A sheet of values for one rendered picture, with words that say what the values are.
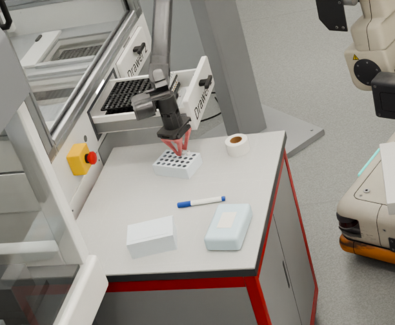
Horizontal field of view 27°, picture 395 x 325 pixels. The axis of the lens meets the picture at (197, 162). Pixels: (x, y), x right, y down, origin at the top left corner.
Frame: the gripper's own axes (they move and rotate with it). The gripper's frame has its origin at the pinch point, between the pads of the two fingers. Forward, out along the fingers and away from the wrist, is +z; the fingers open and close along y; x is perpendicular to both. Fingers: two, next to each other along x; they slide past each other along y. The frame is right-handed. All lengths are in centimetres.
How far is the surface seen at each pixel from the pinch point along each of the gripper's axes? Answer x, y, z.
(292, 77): -59, -178, 79
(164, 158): -4.5, 3.2, 1.4
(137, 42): -46, -49, -10
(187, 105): -0.4, -9.5, -10.2
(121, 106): -25.1, -8.0, -8.9
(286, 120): -40, -131, 76
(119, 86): -34.2, -19.9, -8.8
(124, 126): -23.1, -4.1, -4.2
